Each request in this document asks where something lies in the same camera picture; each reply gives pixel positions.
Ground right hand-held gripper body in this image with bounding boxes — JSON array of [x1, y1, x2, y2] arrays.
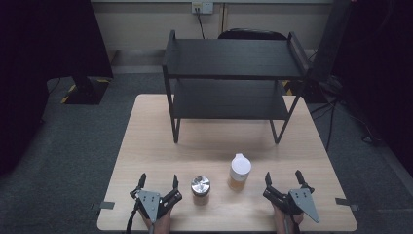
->
[[262, 186, 321, 224]]

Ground right hand-held gripper cable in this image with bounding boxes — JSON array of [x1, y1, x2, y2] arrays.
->
[[283, 211, 302, 234]]

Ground black upright stand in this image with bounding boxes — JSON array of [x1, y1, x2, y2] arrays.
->
[[308, 0, 354, 83]]

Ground black floor cables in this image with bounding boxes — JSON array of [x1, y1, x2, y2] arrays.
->
[[309, 75, 385, 153]]

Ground white wall socket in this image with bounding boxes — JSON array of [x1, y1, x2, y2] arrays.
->
[[191, 1, 215, 16]]

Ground black curtain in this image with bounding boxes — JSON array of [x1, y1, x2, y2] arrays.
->
[[0, 0, 114, 177], [330, 0, 413, 178]]

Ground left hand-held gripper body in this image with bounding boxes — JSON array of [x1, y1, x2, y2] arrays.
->
[[129, 187, 183, 224]]

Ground black power cable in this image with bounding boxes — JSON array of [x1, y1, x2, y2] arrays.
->
[[195, 7, 207, 40]]

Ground black two-tier shelf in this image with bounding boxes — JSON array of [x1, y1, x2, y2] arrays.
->
[[161, 29, 312, 145]]

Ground grey tape strip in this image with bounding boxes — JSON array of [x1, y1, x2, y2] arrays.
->
[[334, 197, 360, 213], [91, 201, 116, 211]]

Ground hand-held gripper cable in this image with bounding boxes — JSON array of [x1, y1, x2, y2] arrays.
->
[[125, 198, 141, 234], [283, 211, 302, 234]]

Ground black stand base yellow stripes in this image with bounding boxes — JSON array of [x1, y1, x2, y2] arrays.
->
[[282, 78, 329, 104], [59, 75, 112, 106]]

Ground glass jar with white lid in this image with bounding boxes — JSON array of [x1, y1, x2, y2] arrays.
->
[[227, 152, 253, 192]]

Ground left hand-held gripper cable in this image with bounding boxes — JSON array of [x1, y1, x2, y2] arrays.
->
[[125, 198, 141, 234]]

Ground person's left hand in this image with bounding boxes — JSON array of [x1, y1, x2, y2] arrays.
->
[[139, 207, 173, 234]]

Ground glass jar with metal lid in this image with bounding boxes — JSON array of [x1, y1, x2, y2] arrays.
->
[[190, 175, 212, 207]]

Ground person's right hand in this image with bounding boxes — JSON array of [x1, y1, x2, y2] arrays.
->
[[272, 204, 305, 234]]

